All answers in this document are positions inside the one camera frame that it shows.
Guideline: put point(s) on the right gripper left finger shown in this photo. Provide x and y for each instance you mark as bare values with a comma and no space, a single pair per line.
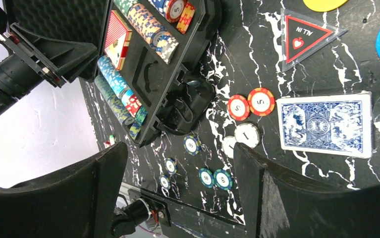
76,201

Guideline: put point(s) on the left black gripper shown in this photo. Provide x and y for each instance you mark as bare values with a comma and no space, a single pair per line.
56,61

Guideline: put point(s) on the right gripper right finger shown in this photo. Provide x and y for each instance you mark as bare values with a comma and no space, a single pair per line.
278,202

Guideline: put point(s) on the red playing card deck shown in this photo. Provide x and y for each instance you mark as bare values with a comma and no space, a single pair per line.
117,40

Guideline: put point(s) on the blue playing card deck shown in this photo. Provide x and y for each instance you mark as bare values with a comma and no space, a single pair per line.
333,124

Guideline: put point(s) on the triangular all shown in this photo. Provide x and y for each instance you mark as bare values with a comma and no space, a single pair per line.
302,36

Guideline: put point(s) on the yellow big blind button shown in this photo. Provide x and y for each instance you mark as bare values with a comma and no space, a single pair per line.
323,5

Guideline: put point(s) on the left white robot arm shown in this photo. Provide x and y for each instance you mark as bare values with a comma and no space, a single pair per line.
17,79

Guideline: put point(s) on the black poker set case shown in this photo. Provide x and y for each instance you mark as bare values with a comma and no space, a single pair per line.
173,97

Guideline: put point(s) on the teal fifty chip right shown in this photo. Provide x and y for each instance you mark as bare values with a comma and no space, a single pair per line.
223,179

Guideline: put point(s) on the teal fifty chip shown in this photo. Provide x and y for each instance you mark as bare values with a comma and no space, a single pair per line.
206,177
223,179

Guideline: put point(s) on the light blue chip stack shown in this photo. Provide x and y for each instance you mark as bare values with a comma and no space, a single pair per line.
120,88

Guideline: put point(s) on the red white small box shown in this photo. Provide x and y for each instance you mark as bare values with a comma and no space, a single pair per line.
107,144

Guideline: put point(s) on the pale green chip stack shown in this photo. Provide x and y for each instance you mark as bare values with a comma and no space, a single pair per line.
119,110

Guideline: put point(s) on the teal fifty chip left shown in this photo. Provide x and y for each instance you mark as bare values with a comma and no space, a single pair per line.
206,177

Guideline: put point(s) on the white one chip right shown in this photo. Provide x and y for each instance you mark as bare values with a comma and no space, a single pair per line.
248,134

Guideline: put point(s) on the white one chip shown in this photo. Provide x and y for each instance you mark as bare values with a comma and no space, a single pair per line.
228,144
248,134

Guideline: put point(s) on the white one chip left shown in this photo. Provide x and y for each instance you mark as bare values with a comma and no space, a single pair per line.
228,144

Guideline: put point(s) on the blue fifty chip lowest left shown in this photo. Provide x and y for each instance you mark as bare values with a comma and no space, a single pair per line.
165,181

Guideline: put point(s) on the blue fifty chip far left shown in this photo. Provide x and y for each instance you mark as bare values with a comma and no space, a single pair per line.
170,165

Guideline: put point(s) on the red five chip right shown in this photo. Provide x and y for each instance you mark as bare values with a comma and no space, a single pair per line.
261,101

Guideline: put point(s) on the red five chip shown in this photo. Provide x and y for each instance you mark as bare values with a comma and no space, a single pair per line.
238,107
261,101

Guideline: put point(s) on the red five chip left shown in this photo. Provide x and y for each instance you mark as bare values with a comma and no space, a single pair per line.
238,107

